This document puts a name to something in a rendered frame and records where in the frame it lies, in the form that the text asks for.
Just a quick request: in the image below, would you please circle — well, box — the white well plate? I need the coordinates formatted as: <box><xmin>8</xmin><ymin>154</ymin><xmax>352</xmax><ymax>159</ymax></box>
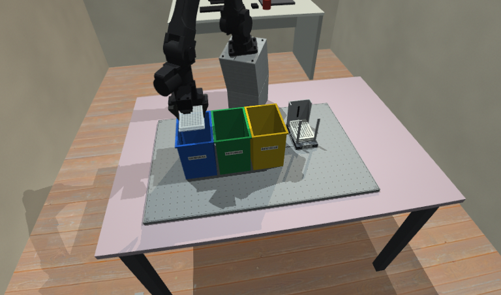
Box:
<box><xmin>179</xmin><ymin>105</ymin><xmax>205</xmax><ymax>132</ymax></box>
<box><xmin>289</xmin><ymin>119</ymin><xmax>314</xmax><ymax>142</ymax></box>

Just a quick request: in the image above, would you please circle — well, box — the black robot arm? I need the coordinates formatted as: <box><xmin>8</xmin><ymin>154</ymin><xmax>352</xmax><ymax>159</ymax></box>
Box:
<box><xmin>153</xmin><ymin>0</ymin><xmax>258</xmax><ymax>114</ymax></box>

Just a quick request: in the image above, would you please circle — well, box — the green open-top bin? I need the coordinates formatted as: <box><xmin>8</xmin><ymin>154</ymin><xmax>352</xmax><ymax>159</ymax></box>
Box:
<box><xmin>211</xmin><ymin>107</ymin><xmax>252</xmax><ymax>175</ymax></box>

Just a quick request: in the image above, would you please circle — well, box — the yellow bin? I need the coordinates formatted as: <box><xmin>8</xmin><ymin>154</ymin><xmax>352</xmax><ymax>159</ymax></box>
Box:
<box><xmin>244</xmin><ymin>103</ymin><xmax>288</xmax><ymax>170</ymax></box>

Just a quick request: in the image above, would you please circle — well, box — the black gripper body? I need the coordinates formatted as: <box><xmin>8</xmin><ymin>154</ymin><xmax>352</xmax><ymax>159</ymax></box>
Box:
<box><xmin>168</xmin><ymin>80</ymin><xmax>208</xmax><ymax>106</ymax></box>

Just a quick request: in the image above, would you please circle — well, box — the blue open-top bin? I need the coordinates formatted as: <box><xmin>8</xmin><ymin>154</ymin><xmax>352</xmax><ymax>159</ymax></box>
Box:
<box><xmin>175</xmin><ymin>111</ymin><xmax>217</xmax><ymax>179</ymax></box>

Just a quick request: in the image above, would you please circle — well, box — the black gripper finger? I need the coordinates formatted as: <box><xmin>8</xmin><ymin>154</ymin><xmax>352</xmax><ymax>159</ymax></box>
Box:
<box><xmin>168</xmin><ymin>104</ymin><xmax>179</xmax><ymax>120</ymax></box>
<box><xmin>202</xmin><ymin>104</ymin><xmax>209</xmax><ymax>118</ymax></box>

